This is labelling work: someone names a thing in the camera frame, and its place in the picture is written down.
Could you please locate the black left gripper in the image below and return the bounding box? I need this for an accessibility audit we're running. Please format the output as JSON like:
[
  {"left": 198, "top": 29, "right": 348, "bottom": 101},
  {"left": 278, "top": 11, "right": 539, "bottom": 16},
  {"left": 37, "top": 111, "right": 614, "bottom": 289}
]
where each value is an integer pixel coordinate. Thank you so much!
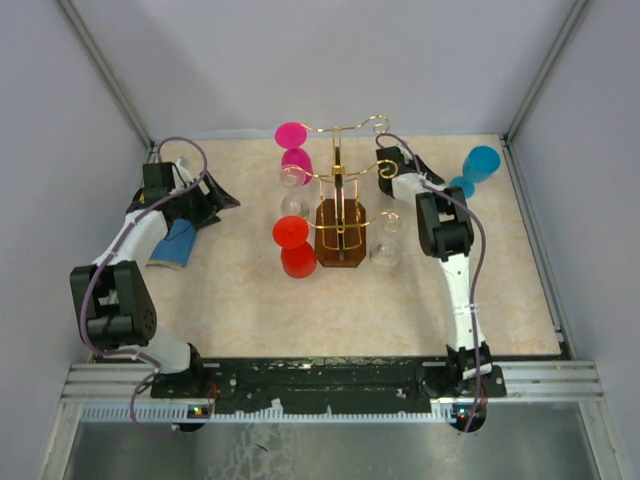
[{"left": 170, "top": 170, "right": 240, "bottom": 231}]

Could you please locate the magenta plastic wine glass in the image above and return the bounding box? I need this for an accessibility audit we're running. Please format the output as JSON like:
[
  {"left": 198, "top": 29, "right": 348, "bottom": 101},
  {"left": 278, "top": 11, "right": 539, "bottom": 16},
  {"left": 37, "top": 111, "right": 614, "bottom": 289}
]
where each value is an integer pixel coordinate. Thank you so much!
[{"left": 274, "top": 122, "right": 313, "bottom": 186}]

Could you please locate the clear wine glass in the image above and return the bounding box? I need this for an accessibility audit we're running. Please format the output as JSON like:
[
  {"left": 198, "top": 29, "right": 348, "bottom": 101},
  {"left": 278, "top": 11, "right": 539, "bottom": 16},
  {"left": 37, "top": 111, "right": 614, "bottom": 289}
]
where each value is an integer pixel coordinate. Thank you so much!
[
  {"left": 280, "top": 164, "right": 310, "bottom": 219},
  {"left": 369, "top": 220, "right": 401, "bottom": 268}
]

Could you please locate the cyan plastic wine glass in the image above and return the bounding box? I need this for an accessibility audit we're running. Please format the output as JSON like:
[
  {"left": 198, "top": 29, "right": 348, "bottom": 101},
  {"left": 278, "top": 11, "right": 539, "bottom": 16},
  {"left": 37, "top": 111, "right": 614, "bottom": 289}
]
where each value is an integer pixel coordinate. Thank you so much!
[{"left": 449, "top": 145, "right": 501, "bottom": 198}]

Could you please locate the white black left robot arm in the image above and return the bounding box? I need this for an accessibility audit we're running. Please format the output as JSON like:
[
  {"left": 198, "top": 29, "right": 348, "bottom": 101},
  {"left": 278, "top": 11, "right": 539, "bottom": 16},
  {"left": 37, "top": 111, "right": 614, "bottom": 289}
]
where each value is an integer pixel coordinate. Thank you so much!
[{"left": 70, "top": 162, "right": 240, "bottom": 397}]

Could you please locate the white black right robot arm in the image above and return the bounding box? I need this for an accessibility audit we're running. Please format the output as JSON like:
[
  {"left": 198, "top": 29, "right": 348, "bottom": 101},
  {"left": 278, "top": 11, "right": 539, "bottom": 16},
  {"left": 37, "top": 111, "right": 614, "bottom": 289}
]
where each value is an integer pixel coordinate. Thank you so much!
[{"left": 376, "top": 146, "right": 492, "bottom": 396}]

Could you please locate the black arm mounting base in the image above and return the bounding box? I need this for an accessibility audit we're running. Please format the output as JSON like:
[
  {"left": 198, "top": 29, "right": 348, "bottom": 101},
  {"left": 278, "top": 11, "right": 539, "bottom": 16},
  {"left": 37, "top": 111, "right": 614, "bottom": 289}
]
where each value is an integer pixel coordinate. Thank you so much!
[{"left": 150, "top": 357, "right": 507, "bottom": 430}]

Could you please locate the red plastic wine glass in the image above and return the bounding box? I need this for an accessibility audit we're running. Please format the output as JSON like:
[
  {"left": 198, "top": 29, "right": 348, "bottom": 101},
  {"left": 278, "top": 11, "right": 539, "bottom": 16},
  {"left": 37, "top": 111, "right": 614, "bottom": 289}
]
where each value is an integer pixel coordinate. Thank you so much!
[{"left": 272, "top": 216, "right": 317, "bottom": 279}]

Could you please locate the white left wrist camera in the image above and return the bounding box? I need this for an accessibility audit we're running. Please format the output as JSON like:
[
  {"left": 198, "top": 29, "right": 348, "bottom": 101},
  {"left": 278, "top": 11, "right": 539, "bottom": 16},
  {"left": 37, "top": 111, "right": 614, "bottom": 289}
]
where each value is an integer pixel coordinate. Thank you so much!
[{"left": 172, "top": 157, "right": 195, "bottom": 189}]

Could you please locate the gold wire wine glass rack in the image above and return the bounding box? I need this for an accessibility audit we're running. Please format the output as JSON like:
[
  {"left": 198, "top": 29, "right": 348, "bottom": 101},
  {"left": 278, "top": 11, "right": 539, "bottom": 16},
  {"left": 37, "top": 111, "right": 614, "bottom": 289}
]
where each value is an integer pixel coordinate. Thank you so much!
[{"left": 302, "top": 115, "right": 399, "bottom": 268}]

